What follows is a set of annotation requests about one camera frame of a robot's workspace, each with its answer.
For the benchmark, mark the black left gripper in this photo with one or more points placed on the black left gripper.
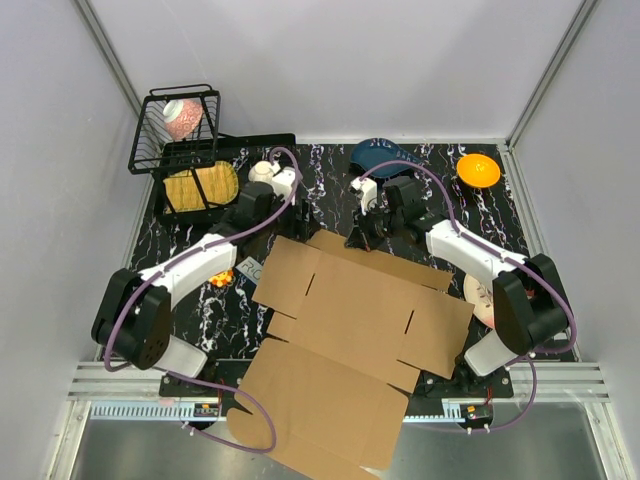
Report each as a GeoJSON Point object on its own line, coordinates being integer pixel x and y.
{"type": "Point", "coordinates": [302, 229]}

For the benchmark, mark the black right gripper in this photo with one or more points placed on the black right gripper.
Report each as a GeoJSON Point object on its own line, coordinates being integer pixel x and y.
{"type": "Point", "coordinates": [360, 235]}

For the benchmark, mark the brown cardboard box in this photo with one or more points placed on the brown cardboard box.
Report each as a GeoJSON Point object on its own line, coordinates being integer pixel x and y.
{"type": "Point", "coordinates": [350, 334]}

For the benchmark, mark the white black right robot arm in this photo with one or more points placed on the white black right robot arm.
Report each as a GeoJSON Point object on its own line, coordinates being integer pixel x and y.
{"type": "Point", "coordinates": [529, 303]}

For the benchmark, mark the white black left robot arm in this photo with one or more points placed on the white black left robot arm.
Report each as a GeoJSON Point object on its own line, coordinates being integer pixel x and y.
{"type": "Point", "coordinates": [135, 317]}

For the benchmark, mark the white flower-shaped cup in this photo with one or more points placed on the white flower-shaped cup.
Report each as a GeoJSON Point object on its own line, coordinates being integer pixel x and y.
{"type": "Point", "coordinates": [262, 171]}

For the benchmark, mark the blue white small carton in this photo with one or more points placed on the blue white small carton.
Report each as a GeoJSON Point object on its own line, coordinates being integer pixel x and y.
{"type": "Point", "coordinates": [251, 269]}

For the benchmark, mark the dark blue leaf dish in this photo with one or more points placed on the dark blue leaf dish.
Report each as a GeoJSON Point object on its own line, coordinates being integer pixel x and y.
{"type": "Point", "coordinates": [375, 151]}

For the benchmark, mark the woven bamboo tray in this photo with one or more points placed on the woven bamboo tray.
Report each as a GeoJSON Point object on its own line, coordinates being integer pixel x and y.
{"type": "Point", "coordinates": [201, 188]}

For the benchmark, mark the orange flower toy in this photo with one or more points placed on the orange flower toy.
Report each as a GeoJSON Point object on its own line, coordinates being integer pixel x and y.
{"type": "Point", "coordinates": [222, 279]}

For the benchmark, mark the white floral plate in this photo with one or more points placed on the white floral plate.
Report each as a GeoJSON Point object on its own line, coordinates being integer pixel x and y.
{"type": "Point", "coordinates": [478, 295]}

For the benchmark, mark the orange round bowl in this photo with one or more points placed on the orange round bowl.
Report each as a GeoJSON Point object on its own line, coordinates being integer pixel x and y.
{"type": "Point", "coordinates": [478, 171]}

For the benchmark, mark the pink patterned ceramic bowl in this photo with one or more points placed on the pink patterned ceramic bowl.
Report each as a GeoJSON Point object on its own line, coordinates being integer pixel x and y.
{"type": "Point", "coordinates": [181, 117]}

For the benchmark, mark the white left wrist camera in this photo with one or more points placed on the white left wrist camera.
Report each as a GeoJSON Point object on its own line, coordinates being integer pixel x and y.
{"type": "Point", "coordinates": [283, 182]}

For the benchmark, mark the black wire dish rack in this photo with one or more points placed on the black wire dish rack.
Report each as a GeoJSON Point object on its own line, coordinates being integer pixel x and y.
{"type": "Point", "coordinates": [155, 153]}

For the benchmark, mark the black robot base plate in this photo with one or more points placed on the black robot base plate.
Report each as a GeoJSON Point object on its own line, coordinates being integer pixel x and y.
{"type": "Point", "coordinates": [230, 372]}

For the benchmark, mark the aluminium front rail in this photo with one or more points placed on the aluminium front rail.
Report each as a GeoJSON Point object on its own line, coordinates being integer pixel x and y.
{"type": "Point", "coordinates": [131, 394]}

